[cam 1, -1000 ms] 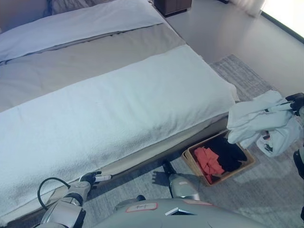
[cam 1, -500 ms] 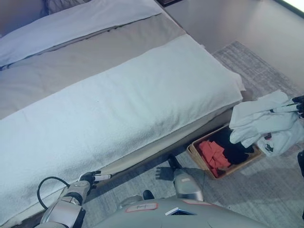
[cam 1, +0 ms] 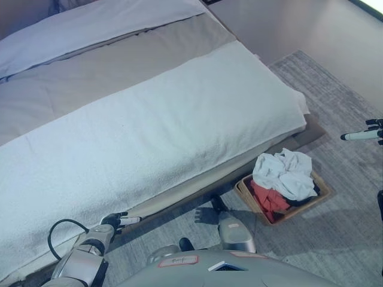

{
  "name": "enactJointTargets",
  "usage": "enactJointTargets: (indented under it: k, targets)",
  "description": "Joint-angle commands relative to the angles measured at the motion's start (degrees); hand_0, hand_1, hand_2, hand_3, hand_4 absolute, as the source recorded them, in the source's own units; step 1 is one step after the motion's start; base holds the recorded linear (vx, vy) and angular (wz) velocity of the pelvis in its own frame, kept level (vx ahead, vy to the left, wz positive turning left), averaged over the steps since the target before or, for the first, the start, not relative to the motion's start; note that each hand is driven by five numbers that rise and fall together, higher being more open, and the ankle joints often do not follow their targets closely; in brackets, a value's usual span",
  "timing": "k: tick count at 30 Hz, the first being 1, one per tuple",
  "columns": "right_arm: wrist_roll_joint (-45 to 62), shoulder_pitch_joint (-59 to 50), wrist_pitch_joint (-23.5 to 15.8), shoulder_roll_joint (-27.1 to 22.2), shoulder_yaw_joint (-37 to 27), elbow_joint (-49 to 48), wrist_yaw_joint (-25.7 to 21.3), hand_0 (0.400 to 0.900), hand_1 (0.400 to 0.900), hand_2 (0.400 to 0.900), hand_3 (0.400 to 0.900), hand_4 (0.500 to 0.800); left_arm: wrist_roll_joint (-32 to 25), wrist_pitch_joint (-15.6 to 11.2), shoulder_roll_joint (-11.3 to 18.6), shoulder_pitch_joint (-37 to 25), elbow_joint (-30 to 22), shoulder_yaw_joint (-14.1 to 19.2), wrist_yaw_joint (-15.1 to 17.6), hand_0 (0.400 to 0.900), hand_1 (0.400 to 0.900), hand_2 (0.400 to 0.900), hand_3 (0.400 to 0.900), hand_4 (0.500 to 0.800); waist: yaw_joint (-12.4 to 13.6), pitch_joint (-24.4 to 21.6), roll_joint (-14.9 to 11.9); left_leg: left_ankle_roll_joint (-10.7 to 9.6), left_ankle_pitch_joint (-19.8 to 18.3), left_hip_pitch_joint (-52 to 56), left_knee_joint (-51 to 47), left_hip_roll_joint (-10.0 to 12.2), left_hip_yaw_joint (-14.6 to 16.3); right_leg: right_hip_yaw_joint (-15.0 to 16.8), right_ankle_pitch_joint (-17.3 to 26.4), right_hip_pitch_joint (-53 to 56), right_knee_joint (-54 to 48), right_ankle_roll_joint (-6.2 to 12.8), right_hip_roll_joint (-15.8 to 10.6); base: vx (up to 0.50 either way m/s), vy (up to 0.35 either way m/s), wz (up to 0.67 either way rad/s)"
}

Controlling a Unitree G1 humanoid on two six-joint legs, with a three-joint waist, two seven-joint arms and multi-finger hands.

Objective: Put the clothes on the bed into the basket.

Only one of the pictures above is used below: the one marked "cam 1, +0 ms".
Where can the silver robot leg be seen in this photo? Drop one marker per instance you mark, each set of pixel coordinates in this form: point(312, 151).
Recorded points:
point(236, 233)
point(167, 251)

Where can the blank red-bordered sticker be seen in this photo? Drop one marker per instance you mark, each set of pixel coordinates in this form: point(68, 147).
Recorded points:
point(248, 255)

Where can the grey rug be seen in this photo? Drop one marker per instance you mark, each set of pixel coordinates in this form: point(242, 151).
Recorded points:
point(329, 224)

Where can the beige bed base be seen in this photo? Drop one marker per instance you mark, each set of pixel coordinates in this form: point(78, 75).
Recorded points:
point(209, 185)

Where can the bed with white blanket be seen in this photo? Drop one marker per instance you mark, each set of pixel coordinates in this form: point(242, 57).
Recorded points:
point(134, 134)

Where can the silver right robot leg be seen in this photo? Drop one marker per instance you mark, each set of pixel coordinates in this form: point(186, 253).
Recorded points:
point(236, 233)

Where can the silver left robot leg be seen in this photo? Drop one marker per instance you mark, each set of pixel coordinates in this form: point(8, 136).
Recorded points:
point(167, 251)

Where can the handwritten red-bordered sticker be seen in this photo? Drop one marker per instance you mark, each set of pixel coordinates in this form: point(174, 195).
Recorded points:
point(179, 260)

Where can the silver robot torso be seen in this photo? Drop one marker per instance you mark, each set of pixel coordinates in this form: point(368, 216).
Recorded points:
point(224, 273)

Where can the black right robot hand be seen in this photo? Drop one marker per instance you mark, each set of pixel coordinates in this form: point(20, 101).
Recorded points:
point(375, 131)

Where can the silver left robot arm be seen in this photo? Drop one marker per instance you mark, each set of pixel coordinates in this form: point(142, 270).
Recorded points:
point(80, 260)

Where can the black garment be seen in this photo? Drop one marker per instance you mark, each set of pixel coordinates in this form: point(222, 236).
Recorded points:
point(299, 201)

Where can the beige duvet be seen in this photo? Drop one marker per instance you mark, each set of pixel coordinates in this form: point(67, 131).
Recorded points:
point(89, 77)

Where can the woven wicker laundry basket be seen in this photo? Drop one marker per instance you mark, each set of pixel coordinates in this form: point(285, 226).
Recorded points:
point(299, 212)

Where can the orange garment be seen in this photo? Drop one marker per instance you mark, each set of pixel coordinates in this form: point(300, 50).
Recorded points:
point(267, 198)

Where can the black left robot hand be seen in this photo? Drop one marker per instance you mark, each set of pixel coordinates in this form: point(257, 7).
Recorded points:
point(115, 219)

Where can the white garment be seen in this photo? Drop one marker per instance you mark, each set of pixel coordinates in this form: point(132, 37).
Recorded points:
point(284, 173)

